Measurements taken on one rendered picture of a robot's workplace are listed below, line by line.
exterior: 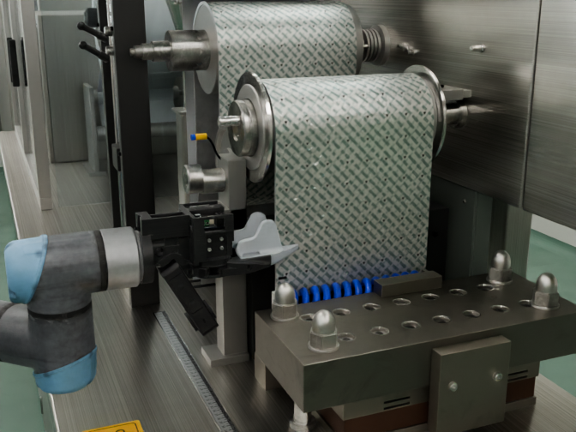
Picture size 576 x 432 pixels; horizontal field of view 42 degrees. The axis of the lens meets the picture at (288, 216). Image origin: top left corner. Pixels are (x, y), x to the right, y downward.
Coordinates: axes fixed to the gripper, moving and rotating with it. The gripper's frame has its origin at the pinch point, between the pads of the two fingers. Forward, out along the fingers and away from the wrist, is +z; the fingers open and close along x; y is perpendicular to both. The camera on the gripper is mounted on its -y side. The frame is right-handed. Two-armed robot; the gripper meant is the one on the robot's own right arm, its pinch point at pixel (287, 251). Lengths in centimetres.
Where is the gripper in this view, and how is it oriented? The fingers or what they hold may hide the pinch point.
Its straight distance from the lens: 100.9
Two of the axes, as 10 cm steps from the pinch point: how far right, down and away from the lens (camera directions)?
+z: 9.3, -1.1, 3.6
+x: -3.8, -2.6, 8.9
